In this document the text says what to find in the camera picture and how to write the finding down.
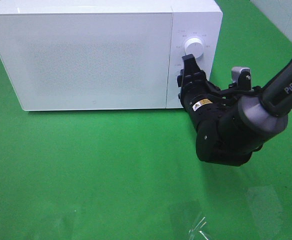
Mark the clear tape strip on table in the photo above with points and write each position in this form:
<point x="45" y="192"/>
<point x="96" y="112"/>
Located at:
<point x="197" y="231"/>

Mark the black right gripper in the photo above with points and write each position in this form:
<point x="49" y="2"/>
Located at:
<point x="199" y="84"/>

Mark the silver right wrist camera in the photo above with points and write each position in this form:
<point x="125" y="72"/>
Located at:
<point x="241" y="76"/>

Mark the white microwave door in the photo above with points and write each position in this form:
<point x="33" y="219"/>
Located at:
<point x="87" y="61"/>

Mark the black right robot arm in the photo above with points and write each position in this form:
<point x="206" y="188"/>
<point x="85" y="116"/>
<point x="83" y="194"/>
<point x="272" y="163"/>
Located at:
<point x="233" y="123"/>

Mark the white microwave oven body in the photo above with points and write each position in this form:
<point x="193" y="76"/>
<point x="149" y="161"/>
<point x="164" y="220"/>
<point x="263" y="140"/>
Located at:
<point x="189" y="19"/>

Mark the upper white microwave knob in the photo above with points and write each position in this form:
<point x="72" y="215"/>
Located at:
<point x="194" y="46"/>

